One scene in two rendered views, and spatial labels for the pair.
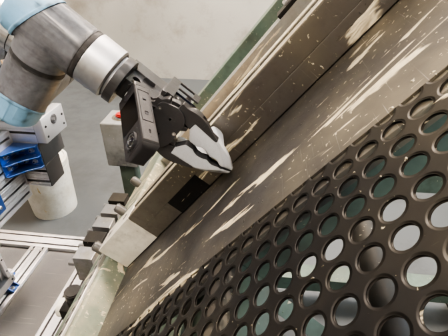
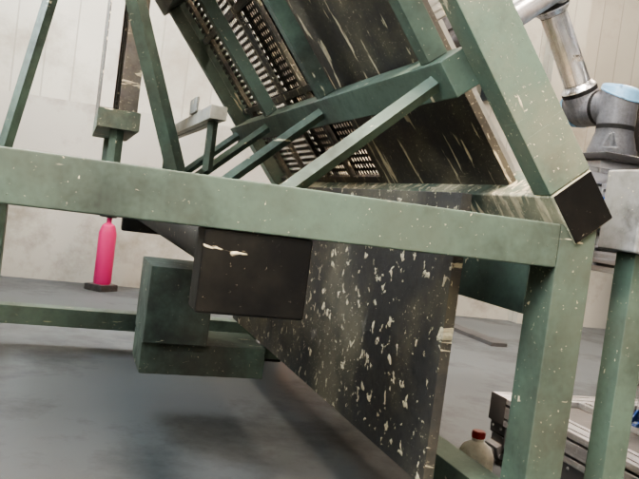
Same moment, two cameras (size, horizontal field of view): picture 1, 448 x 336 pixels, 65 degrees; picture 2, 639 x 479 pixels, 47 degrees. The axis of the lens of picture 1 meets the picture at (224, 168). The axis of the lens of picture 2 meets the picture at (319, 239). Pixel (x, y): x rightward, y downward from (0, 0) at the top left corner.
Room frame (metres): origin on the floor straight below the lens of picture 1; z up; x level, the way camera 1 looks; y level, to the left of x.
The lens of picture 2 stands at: (2.35, -0.95, 0.76)
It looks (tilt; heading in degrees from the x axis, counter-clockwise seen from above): 2 degrees down; 155
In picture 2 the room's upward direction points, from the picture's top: 7 degrees clockwise
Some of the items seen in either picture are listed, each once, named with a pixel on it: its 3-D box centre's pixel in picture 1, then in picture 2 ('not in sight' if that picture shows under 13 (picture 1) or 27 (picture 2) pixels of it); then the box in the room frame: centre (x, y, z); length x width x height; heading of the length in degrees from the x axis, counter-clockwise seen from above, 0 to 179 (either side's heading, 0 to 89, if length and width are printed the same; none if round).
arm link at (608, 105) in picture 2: not in sight; (616, 105); (0.63, 0.84, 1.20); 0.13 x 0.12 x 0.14; 0
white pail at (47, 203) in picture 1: (47, 176); not in sight; (1.82, 1.10, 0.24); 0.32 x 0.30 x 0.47; 173
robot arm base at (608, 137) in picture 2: not in sight; (612, 142); (0.63, 0.84, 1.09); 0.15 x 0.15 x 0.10
